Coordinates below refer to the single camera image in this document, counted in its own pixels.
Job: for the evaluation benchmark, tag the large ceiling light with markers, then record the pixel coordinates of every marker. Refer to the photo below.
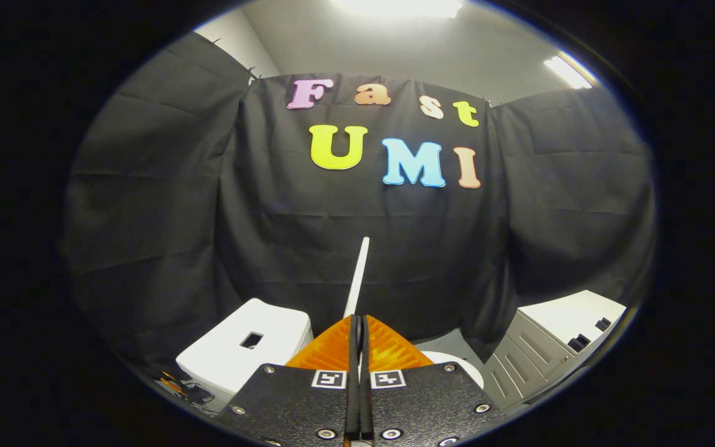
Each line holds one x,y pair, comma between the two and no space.
401,6

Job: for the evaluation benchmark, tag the white toilet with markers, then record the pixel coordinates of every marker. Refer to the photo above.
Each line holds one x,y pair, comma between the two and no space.
233,360

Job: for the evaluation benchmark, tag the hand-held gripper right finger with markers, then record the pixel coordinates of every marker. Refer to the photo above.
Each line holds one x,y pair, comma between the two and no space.
426,410

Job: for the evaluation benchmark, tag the white cabinet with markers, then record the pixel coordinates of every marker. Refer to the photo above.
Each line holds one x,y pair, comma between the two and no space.
550,323

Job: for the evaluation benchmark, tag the white toilet lid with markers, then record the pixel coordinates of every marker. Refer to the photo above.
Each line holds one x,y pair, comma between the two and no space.
357,279

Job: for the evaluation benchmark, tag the black backdrop cloth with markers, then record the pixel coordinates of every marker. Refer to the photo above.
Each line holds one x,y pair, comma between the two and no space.
332,248

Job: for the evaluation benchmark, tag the small ceiling light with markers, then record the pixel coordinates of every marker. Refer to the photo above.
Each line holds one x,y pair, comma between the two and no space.
567,72

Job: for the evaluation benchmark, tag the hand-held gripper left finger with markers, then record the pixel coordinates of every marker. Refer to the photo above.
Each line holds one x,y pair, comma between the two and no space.
295,410

